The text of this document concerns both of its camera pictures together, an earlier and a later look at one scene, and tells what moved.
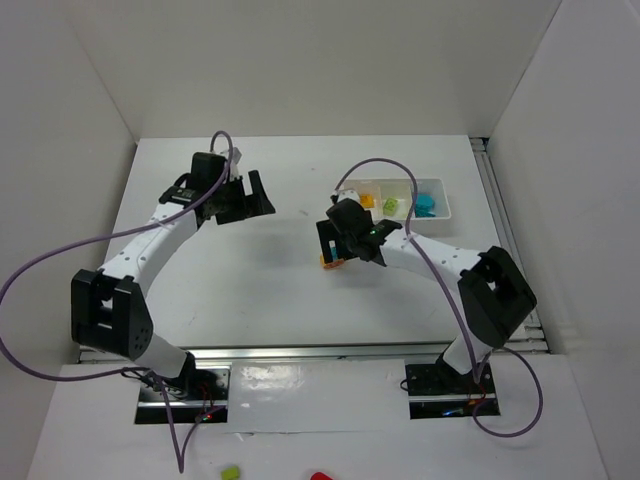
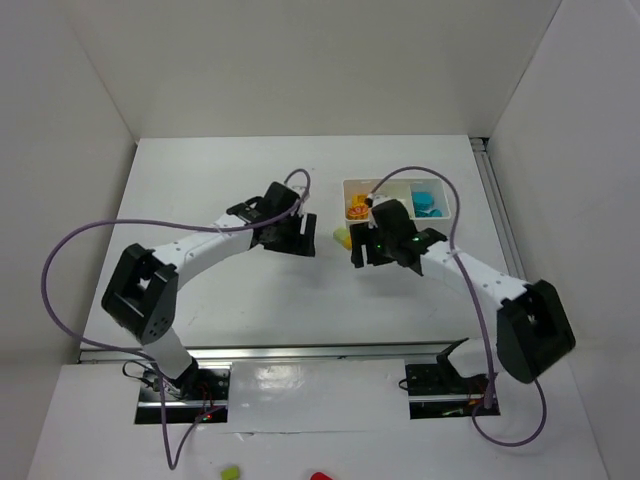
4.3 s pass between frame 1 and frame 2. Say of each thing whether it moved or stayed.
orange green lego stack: moved
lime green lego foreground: stayed
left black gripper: moved
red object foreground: stayed
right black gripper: moved
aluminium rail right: stayed
